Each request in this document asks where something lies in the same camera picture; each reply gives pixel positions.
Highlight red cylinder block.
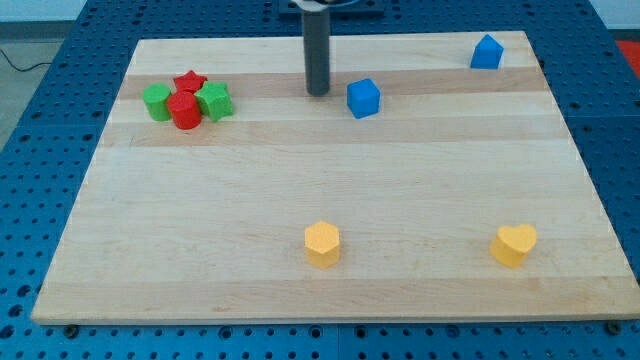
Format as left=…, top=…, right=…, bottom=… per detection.
left=167, top=91, right=202, bottom=130

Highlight wooden board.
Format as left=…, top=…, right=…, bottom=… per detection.
left=32, top=31, right=639, bottom=325

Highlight black cable on floor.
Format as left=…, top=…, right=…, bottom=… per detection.
left=0, top=48, right=54, bottom=73

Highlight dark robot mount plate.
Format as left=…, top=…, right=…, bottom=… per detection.
left=274, top=0, right=386, bottom=18

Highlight green cylinder block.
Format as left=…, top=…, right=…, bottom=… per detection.
left=142, top=83, right=171, bottom=122

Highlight yellow heart block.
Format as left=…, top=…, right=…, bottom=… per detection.
left=489, top=224, right=537, bottom=269

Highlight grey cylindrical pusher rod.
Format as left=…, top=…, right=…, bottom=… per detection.
left=297, top=0, right=330, bottom=96

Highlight red star block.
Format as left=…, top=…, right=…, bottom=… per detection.
left=173, top=70, right=208, bottom=94

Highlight green star block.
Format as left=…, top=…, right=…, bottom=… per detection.
left=195, top=81, right=234, bottom=122

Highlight blue cube block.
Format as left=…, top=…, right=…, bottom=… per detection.
left=347, top=78, right=381, bottom=119

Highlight yellow hexagon block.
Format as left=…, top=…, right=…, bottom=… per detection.
left=304, top=221, right=341, bottom=269

